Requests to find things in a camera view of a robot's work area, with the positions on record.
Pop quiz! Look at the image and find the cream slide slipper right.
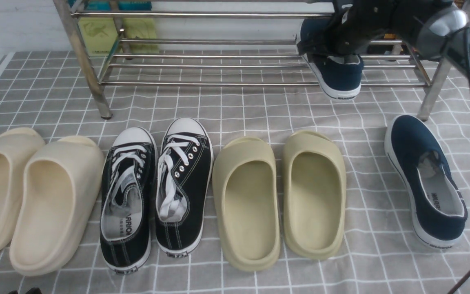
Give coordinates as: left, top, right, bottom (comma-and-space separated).
9, 136, 104, 276

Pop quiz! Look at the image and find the black canvas sneaker right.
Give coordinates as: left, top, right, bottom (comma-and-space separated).
155, 117, 214, 258

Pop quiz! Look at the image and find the olive slide slipper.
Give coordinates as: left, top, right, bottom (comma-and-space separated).
212, 136, 281, 272
282, 130, 347, 260

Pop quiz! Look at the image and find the navy slip-on shoe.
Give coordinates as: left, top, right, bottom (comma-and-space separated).
295, 18, 364, 100
384, 115, 468, 249

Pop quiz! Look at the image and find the teal book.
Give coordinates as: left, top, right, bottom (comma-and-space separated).
86, 0, 152, 11

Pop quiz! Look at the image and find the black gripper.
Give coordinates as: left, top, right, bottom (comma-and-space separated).
298, 0, 399, 57

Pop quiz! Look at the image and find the black canvas sneaker left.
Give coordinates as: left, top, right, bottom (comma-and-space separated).
100, 127, 158, 275

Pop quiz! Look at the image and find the olive slide slipper left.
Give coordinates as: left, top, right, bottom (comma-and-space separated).
212, 136, 281, 272

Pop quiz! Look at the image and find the olive slide slipper right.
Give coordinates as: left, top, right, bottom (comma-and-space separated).
282, 130, 347, 260

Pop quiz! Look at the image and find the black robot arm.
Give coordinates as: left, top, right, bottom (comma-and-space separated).
297, 0, 470, 121

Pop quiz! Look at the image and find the stainless steel shoe rack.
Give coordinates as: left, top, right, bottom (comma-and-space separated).
51, 0, 470, 121

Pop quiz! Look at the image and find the black canvas sneaker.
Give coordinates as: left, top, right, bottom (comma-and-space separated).
100, 127, 158, 275
155, 117, 214, 258

